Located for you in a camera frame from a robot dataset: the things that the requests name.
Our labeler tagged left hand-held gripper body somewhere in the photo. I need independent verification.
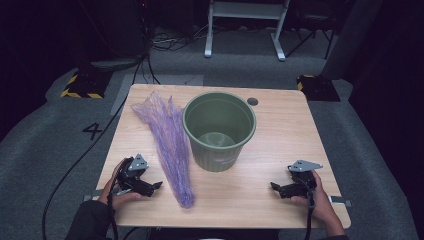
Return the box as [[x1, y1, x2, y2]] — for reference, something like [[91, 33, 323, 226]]
[[115, 153, 150, 196]]

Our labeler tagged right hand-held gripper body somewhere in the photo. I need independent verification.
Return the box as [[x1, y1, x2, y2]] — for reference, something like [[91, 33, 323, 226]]
[[281, 159, 324, 200]]

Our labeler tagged purple plastic bag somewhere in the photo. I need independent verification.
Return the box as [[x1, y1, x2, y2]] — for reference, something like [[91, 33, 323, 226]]
[[130, 90, 196, 209]]

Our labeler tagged green plastic bin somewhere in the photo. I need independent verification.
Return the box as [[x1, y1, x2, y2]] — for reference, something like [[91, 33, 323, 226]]
[[182, 92, 258, 173]]

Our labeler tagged person's left hand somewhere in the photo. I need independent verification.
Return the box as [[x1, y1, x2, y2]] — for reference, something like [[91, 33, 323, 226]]
[[98, 158, 144, 211]]

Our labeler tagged person's right hand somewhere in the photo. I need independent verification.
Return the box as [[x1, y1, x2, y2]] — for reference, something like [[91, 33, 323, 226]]
[[290, 170, 334, 224]]

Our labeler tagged black yellow striped base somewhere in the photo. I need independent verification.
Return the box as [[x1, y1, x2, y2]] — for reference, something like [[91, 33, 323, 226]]
[[60, 71, 113, 100], [296, 74, 342, 103]]

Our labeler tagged black tripod stand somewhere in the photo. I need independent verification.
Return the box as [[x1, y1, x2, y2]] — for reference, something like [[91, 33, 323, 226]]
[[285, 19, 336, 60]]

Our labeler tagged grey pillar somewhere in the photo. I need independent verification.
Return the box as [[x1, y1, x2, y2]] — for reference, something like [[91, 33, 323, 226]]
[[321, 0, 384, 81]]

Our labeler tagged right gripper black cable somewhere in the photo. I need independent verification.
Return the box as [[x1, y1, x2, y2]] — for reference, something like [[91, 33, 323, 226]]
[[303, 189, 317, 240]]

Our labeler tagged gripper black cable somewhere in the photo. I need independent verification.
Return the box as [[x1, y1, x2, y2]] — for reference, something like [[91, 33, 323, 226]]
[[303, 189, 317, 240], [106, 166, 120, 240]]

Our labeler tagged grey table bracket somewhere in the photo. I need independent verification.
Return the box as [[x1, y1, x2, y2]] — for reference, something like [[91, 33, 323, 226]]
[[328, 195, 352, 208], [83, 189, 105, 203]]

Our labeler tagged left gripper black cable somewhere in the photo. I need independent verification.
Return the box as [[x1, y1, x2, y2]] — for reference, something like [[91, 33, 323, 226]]
[[106, 166, 120, 240]]

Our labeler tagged long black floor cable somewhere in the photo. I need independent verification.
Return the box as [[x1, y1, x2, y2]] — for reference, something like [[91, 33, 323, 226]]
[[41, 56, 151, 240]]

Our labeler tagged bundle of floor cables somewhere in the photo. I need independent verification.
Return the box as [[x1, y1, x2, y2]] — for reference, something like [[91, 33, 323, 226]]
[[149, 24, 209, 53]]

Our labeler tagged white metal stand frame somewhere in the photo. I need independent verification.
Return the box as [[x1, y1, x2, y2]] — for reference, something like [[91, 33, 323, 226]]
[[203, 0, 291, 63]]

